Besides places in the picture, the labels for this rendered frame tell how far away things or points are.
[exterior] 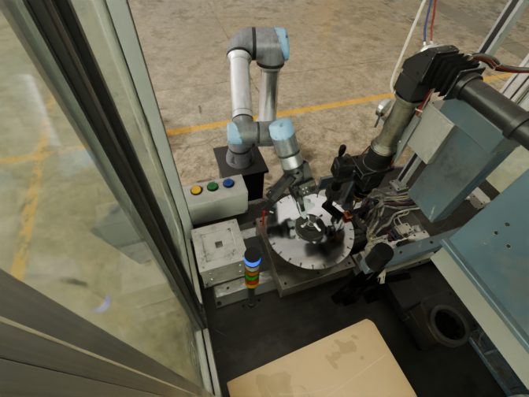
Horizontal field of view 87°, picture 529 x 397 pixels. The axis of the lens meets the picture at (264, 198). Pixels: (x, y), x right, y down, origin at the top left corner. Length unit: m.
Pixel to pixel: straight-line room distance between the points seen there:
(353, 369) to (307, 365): 0.15
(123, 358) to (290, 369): 0.92
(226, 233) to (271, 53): 0.71
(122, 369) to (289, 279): 0.90
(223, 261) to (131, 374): 0.83
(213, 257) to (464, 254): 0.74
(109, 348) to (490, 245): 0.63
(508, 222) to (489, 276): 0.12
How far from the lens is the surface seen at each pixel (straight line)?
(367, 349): 1.17
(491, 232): 0.67
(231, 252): 1.06
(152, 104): 0.76
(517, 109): 0.64
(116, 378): 0.20
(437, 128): 0.78
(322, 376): 1.12
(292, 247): 1.01
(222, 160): 1.56
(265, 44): 1.20
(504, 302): 0.70
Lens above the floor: 1.84
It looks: 52 degrees down
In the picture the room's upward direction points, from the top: 4 degrees clockwise
